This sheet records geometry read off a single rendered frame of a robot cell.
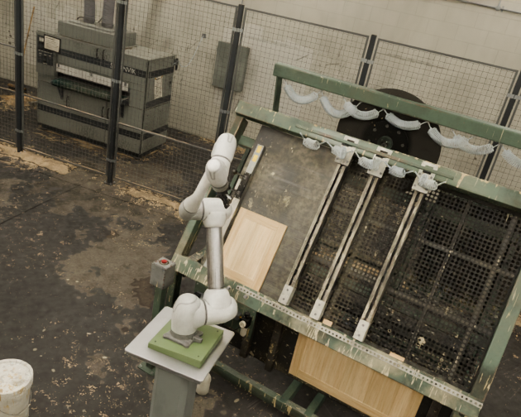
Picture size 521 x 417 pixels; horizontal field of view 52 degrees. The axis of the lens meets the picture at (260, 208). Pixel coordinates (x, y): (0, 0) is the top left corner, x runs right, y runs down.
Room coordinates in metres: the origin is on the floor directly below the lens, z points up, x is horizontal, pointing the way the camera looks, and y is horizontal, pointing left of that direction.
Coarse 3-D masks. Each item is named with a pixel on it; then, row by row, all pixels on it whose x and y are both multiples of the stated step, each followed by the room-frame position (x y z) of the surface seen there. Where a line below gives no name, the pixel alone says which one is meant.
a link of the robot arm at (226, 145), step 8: (224, 136) 2.62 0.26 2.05; (232, 136) 2.64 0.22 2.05; (216, 144) 2.59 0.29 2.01; (224, 144) 2.57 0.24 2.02; (232, 144) 2.59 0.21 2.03; (216, 152) 2.54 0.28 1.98; (224, 152) 2.53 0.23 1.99; (232, 152) 2.57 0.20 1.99; (200, 184) 2.67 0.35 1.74; (208, 184) 2.67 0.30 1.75; (200, 192) 2.66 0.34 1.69; (184, 200) 2.77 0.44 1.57; (192, 200) 2.69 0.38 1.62; (200, 200) 2.68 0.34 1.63; (184, 208) 2.75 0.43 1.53; (192, 208) 2.72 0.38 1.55
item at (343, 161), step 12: (336, 156) 3.38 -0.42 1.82; (348, 156) 3.36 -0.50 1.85; (336, 168) 3.37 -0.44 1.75; (336, 180) 3.35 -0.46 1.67; (336, 192) 3.30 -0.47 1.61; (324, 204) 3.26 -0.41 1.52; (324, 216) 3.19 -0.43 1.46; (312, 228) 3.16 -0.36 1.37; (312, 240) 3.11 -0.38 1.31; (300, 252) 3.08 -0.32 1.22; (300, 264) 3.03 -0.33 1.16; (300, 276) 3.03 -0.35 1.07; (288, 288) 2.96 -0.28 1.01; (288, 300) 2.91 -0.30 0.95
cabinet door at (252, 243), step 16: (240, 224) 3.33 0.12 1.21; (256, 224) 3.31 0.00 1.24; (272, 224) 3.28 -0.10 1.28; (240, 240) 3.27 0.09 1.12; (256, 240) 3.24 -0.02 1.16; (272, 240) 3.22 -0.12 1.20; (224, 256) 3.22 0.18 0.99; (240, 256) 3.20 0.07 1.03; (256, 256) 3.18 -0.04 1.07; (272, 256) 3.15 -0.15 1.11; (224, 272) 3.16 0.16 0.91; (240, 272) 3.14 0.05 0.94; (256, 272) 3.11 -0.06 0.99; (256, 288) 3.05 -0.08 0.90
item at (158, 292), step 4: (156, 288) 3.07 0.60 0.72; (156, 292) 3.07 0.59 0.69; (160, 292) 3.05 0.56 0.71; (164, 292) 3.08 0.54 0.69; (156, 296) 3.06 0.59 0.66; (160, 296) 3.05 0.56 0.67; (164, 296) 3.09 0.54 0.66; (156, 300) 3.06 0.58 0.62; (160, 300) 3.05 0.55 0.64; (164, 300) 3.09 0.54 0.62; (156, 304) 3.06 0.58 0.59; (160, 304) 3.06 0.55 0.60; (164, 304) 3.10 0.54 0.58; (156, 308) 3.06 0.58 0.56; (160, 308) 3.06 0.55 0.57; (152, 312) 3.07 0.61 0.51; (156, 312) 3.06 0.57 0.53; (152, 316) 3.07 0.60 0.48; (148, 364) 3.06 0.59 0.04
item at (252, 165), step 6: (258, 144) 3.64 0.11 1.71; (264, 150) 3.64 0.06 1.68; (252, 156) 3.59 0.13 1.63; (258, 156) 3.58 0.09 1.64; (252, 162) 3.56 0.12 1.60; (258, 162) 3.59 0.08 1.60; (252, 168) 3.54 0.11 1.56; (252, 174) 3.53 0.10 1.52; (246, 186) 3.49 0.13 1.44; (234, 198) 3.44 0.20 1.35; (234, 204) 3.41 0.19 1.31; (234, 210) 3.38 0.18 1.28; (234, 216) 3.39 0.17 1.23; (228, 222) 3.34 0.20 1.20; (222, 228) 3.32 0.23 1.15; (228, 228) 3.34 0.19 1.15; (222, 234) 3.30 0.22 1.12; (204, 264) 3.20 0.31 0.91
